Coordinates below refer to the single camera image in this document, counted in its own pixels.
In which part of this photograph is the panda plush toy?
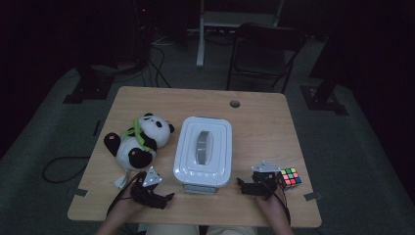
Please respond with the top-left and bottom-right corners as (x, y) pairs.
(103, 112), (175, 190)

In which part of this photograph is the black folding chair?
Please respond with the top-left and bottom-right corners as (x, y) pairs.
(225, 22), (308, 95)

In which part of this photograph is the person's left hand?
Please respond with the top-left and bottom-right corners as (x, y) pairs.
(112, 181), (145, 223)

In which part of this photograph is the clear storage box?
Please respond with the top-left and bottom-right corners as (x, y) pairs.
(181, 182), (227, 196)

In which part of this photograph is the black floor cables bundle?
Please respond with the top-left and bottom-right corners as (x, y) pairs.
(142, 41), (173, 89)

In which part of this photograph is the right hand-held gripper cable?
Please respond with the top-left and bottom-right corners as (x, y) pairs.
(269, 182), (292, 226)

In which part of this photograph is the white metal frame stand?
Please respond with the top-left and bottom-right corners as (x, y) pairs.
(195, 0), (286, 69)

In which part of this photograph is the hand-held gripper cable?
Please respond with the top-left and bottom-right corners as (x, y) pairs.
(269, 182), (292, 226)
(107, 171), (147, 216)

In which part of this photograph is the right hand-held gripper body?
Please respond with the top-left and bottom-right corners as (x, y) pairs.
(251, 160), (285, 198)

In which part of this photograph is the person's right leg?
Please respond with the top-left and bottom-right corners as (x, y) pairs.
(206, 225), (259, 235)

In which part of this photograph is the colourful puzzle cube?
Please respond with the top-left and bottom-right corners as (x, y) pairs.
(277, 166), (302, 190)

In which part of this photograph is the white storage box lid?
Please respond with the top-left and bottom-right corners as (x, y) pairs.
(172, 116), (234, 189)

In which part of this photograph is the left hand-held gripper cable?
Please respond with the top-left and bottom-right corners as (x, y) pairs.
(107, 171), (147, 216)

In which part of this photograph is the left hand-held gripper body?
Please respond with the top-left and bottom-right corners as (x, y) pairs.
(129, 165), (166, 208)

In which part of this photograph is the black floor cable loop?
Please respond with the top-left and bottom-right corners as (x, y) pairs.
(41, 155), (91, 184)

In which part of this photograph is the black stand base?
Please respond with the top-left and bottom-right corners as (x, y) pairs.
(63, 63), (115, 105)
(299, 65), (349, 117)

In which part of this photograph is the person's right hand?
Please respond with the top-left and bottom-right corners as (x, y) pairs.
(255, 188), (290, 223)

